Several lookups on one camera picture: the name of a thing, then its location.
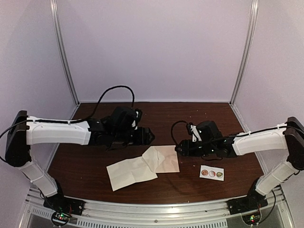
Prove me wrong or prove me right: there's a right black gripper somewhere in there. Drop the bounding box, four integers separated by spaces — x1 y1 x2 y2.
174 140 215 157

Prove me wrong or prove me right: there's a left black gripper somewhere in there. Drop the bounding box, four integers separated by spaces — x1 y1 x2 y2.
112 128 155 147

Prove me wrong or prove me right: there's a beige paper envelope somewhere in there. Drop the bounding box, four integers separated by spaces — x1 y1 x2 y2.
154 145 180 173

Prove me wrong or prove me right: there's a white paper sheet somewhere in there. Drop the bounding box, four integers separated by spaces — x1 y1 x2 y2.
106 157 158 191

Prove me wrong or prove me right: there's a white letter paper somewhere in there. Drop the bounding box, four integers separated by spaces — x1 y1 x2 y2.
142 147 165 173

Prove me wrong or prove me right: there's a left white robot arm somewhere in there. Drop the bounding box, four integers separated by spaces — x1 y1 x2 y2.
4 107 155 211

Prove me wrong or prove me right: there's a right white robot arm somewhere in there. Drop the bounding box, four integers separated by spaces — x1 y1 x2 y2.
175 117 304 210

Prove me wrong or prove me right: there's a sticker sheet with three seals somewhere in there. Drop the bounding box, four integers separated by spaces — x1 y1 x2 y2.
199 165 224 181

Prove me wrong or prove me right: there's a right circuit board with leds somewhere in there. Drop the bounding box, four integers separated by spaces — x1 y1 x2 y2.
242 213 261 226

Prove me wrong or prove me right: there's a circuit board with leds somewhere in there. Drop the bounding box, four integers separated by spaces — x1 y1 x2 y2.
242 213 261 226
51 212 72 226

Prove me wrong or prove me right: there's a left circuit board with leds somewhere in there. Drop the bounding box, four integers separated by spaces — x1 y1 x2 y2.
51 212 72 226

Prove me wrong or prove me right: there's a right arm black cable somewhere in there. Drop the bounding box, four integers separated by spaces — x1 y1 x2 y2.
171 120 190 147

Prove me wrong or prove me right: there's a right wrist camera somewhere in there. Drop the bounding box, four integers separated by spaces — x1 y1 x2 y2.
186 123 201 142

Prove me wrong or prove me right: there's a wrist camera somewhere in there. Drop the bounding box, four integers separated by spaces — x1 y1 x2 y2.
186 123 201 142
132 109 143 130

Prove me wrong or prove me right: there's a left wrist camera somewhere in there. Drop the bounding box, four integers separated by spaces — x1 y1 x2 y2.
132 109 143 130

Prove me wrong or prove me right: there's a front aluminium rail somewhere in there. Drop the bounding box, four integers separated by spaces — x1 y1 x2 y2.
17 187 295 228

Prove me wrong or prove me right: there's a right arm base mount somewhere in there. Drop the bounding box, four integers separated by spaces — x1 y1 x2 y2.
227 196 268 215

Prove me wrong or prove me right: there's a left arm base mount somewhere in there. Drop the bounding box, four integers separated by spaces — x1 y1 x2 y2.
43 197 85 216

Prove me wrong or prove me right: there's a right aluminium frame post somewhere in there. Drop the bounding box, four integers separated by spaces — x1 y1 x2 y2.
229 0 259 106

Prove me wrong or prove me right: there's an aluminium frame post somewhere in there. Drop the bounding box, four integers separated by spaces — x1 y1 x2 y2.
49 0 80 105
229 0 259 106

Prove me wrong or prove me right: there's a left aluminium frame post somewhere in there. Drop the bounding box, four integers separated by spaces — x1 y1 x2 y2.
49 0 80 105

